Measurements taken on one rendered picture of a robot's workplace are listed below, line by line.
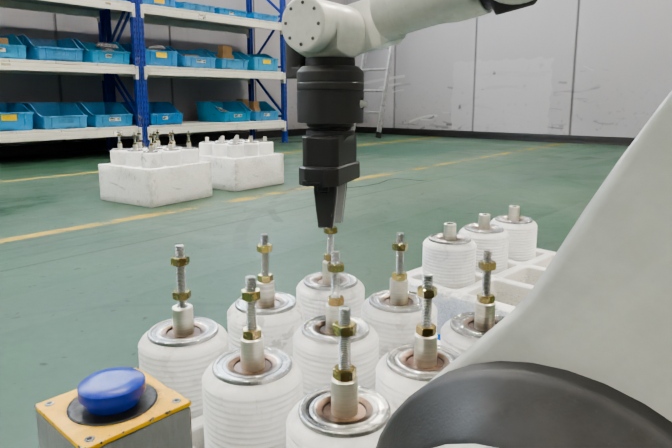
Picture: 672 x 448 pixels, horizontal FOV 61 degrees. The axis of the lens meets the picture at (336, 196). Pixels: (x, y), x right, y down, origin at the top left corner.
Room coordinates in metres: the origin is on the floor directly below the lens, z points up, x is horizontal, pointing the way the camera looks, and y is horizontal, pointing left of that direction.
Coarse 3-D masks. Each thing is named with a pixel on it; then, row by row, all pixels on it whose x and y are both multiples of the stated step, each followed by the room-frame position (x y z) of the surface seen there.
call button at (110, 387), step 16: (112, 368) 0.35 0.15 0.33; (128, 368) 0.35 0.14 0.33; (80, 384) 0.33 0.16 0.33; (96, 384) 0.33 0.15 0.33; (112, 384) 0.33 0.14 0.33; (128, 384) 0.33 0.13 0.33; (144, 384) 0.33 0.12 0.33; (80, 400) 0.32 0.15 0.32; (96, 400) 0.31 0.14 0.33; (112, 400) 0.31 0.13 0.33; (128, 400) 0.32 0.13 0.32
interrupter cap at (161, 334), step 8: (168, 320) 0.62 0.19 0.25; (200, 320) 0.62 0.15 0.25; (208, 320) 0.62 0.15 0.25; (152, 328) 0.59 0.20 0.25; (160, 328) 0.59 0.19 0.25; (168, 328) 0.60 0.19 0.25; (200, 328) 0.60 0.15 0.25; (208, 328) 0.59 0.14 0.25; (216, 328) 0.59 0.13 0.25; (152, 336) 0.57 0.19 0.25; (160, 336) 0.57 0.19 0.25; (168, 336) 0.58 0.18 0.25; (176, 336) 0.58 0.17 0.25; (184, 336) 0.58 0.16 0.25; (192, 336) 0.58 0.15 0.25; (200, 336) 0.57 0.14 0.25; (208, 336) 0.57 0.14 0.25; (160, 344) 0.56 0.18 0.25; (168, 344) 0.55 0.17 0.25; (176, 344) 0.55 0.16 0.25; (184, 344) 0.55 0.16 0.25; (192, 344) 0.56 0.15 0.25
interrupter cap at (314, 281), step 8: (320, 272) 0.80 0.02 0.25; (304, 280) 0.76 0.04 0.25; (312, 280) 0.76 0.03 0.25; (320, 280) 0.77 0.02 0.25; (344, 280) 0.77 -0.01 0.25; (352, 280) 0.76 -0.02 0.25; (312, 288) 0.74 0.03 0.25; (320, 288) 0.73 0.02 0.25; (328, 288) 0.73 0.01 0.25; (344, 288) 0.73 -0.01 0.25
